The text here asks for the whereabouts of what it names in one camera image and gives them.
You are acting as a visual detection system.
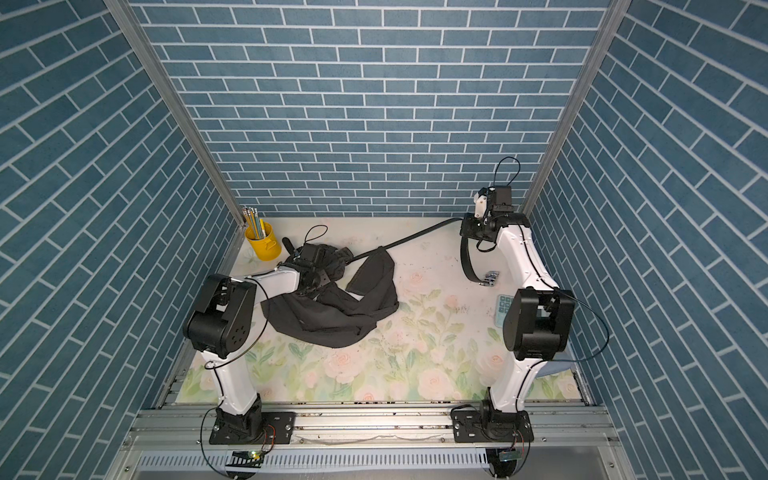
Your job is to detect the black leather belt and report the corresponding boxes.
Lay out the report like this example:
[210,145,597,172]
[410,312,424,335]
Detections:
[279,217,499,287]

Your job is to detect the black trousers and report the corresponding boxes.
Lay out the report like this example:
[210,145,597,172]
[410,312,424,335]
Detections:
[261,250,399,348]

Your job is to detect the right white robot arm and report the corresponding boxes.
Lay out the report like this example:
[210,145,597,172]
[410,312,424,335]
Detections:
[450,185,575,446]

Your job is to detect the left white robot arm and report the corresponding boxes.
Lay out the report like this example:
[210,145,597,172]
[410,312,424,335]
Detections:
[183,238,353,445]

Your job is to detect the yellow pen cup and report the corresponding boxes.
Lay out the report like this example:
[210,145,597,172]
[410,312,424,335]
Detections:
[245,220,282,261]

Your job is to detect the pens in cup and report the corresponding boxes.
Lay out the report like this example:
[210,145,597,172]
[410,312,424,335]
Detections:
[242,207,267,240]

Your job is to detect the teal calculator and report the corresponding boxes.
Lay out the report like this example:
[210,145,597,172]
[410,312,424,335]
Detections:
[494,294,514,329]

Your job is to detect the blue grey pad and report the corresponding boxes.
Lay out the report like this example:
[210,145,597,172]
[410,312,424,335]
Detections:
[537,352,574,377]

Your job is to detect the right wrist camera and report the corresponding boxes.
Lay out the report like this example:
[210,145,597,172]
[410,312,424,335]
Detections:
[473,188,488,219]

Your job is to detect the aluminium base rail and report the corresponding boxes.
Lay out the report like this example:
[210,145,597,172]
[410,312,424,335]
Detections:
[124,403,620,450]

